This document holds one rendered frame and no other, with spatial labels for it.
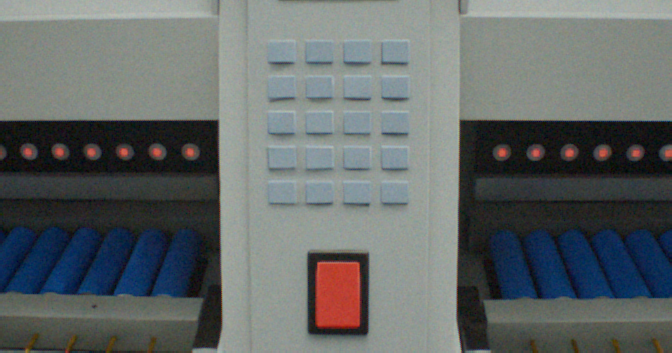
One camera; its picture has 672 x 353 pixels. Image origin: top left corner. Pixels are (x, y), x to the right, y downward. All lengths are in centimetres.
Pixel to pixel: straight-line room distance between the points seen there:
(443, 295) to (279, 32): 12
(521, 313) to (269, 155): 16
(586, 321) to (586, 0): 15
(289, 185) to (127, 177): 20
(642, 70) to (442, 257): 11
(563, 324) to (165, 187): 25
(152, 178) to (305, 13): 21
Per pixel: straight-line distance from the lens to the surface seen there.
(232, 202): 31
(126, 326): 40
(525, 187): 48
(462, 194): 51
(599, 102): 33
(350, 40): 30
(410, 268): 30
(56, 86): 34
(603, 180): 49
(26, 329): 42
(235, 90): 30
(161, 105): 33
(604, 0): 34
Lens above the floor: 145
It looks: 5 degrees down
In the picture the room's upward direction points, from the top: straight up
